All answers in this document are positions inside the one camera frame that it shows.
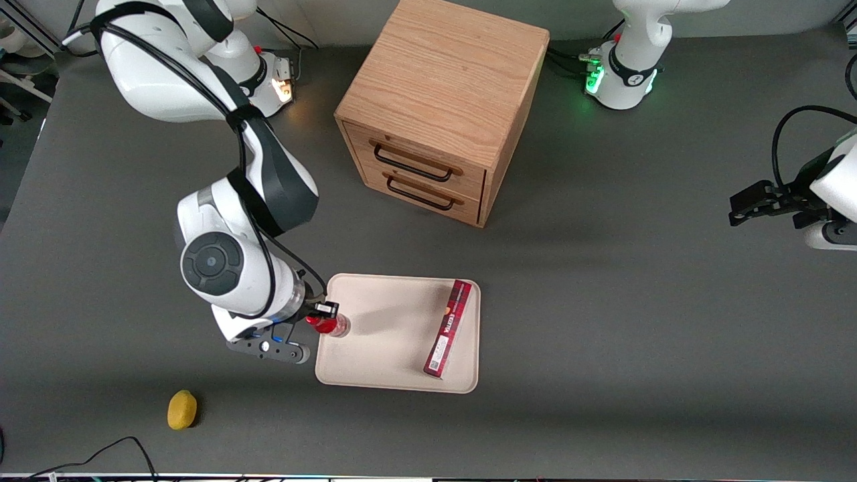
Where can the long red cardboard box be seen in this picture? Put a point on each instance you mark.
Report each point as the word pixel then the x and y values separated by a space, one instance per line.
pixel 448 331

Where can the yellow lemon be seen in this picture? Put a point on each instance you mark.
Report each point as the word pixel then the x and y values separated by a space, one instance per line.
pixel 181 410

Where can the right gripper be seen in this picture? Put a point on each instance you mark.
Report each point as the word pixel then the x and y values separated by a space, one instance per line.
pixel 312 307

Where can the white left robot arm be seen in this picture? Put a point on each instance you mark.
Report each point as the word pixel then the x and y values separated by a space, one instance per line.
pixel 636 40

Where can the beige plastic tray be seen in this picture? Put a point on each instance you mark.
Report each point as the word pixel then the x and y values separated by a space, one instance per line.
pixel 388 335

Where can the wooden drawer cabinet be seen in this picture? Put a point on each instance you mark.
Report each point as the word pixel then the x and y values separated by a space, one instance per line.
pixel 442 73

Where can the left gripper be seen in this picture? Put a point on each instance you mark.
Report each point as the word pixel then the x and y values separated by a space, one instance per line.
pixel 799 193

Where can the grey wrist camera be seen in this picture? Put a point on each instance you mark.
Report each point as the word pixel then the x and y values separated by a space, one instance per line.
pixel 268 348
pixel 833 235

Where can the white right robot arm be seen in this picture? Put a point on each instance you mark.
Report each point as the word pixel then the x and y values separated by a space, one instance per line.
pixel 154 80

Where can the red coke bottle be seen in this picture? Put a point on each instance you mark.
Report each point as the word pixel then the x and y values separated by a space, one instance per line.
pixel 331 327

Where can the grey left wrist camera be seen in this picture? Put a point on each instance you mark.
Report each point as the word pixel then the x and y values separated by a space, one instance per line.
pixel 833 235

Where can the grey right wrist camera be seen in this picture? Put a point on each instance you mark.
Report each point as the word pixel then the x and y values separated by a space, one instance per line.
pixel 268 348

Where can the wooden drawer front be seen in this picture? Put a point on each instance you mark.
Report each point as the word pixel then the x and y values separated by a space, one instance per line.
pixel 428 157
pixel 469 209

